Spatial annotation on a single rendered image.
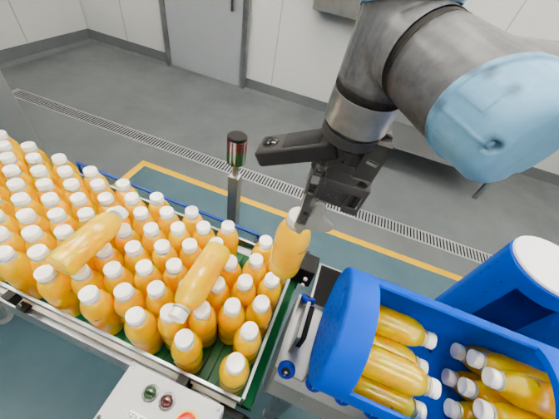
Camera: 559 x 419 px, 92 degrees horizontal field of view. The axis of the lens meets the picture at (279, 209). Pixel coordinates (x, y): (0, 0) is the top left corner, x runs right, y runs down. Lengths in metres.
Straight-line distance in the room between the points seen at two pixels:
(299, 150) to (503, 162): 0.22
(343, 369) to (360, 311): 0.11
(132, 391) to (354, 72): 0.63
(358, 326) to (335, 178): 0.32
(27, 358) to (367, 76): 2.00
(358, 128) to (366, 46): 0.08
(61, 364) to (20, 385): 0.17
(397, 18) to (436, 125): 0.09
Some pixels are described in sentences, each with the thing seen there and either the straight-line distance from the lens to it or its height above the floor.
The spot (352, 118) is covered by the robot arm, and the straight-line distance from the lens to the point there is 0.30.
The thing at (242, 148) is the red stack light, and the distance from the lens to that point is 0.87.
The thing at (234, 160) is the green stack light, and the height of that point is 1.19.
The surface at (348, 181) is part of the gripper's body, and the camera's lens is 0.37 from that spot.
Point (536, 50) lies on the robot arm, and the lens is 0.23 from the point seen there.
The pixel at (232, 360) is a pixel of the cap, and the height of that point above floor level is 1.09.
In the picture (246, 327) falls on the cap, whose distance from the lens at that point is 0.67.
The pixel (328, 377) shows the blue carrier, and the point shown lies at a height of 1.14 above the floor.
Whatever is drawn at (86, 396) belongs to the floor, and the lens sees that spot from 1.87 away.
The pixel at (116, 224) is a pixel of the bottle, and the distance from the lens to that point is 0.80.
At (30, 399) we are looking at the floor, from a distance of 1.97.
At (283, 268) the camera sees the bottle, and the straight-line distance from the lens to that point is 0.57.
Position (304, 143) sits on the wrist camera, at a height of 1.54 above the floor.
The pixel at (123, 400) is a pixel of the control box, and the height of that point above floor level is 1.10.
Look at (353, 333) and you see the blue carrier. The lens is 0.58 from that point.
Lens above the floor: 1.73
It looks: 46 degrees down
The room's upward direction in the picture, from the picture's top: 13 degrees clockwise
